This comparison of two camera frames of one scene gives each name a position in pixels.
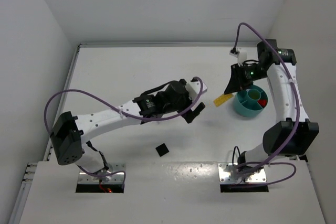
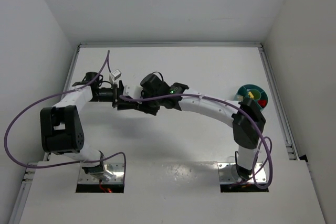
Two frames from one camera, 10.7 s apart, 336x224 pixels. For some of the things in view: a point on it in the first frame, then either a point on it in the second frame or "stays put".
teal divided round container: x=251 y=102 stays put
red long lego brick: x=262 y=102 stays put
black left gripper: x=191 y=107 to x=115 y=95
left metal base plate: x=114 y=178 stays put
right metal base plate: x=258 y=177 stays put
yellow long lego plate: x=222 y=98 to x=251 y=95
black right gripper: x=241 y=74 to x=146 y=107
